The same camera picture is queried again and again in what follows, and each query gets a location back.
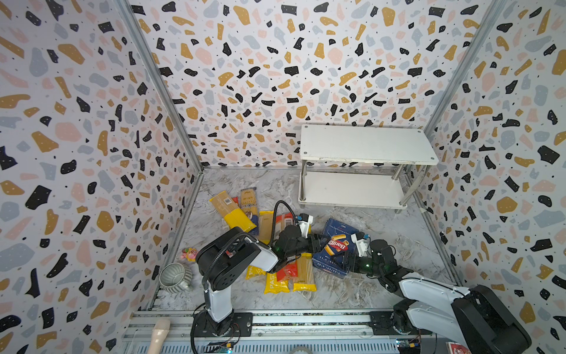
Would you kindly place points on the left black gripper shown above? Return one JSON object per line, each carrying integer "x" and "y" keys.
{"x": 317, "y": 240}

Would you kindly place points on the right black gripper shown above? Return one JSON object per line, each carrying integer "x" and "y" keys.
{"x": 356, "y": 250}

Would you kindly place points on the blue Barilla pasta box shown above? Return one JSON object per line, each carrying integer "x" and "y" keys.
{"x": 340, "y": 244}

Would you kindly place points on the yellow Pastatime spaghetti bag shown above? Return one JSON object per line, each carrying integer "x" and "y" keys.
{"x": 305, "y": 278}

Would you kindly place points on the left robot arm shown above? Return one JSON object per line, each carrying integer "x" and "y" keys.
{"x": 223, "y": 260}

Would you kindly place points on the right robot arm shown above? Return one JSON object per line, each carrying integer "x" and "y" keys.
{"x": 474, "y": 317}

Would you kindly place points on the white two-tier metal shelf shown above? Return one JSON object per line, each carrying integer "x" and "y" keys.
{"x": 408, "y": 149}

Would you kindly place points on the yellow pasta bag with barcode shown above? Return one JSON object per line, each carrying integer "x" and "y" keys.
{"x": 231, "y": 212}

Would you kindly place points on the red clear spaghetti bag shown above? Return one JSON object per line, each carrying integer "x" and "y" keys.
{"x": 290, "y": 271}

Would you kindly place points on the yellow spaghetti bag left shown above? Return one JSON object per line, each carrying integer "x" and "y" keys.
{"x": 265, "y": 227}

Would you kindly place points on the yellow bag under red bag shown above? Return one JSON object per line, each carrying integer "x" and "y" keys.
{"x": 274, "y": 286}

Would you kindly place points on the pink flower toy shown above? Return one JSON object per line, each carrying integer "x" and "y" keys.
{"x": 189, "y": 254}

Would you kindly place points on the red card box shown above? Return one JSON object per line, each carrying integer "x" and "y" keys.
{"x": 456, "y": 348}

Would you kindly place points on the grey ribbed bowl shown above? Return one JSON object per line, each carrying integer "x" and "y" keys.
{"x": 176, "y": 278}

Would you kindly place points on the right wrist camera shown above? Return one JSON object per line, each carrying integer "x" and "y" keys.
{"x": 362, "y": 242}

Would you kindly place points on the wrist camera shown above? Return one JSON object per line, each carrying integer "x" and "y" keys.
{"x": 304, "y": 221}
{"x": 362, "y": 242}

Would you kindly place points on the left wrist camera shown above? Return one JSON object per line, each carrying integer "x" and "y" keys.
{"x": 304, "y": 221}

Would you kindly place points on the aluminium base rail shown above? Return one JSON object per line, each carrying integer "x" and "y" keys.
{"x": 294, "y": 331}

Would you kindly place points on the beige wooden handle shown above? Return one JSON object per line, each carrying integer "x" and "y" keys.
{"x": 159, "y": 335}

